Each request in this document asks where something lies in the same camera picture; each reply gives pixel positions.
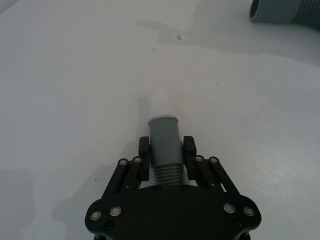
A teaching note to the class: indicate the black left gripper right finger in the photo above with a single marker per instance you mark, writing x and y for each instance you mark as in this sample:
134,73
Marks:
190,157

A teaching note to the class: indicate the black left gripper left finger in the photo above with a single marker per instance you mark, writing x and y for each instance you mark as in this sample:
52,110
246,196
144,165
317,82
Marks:
144,160

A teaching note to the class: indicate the white table cloth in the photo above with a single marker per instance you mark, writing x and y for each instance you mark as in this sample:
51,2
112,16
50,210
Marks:
75,75

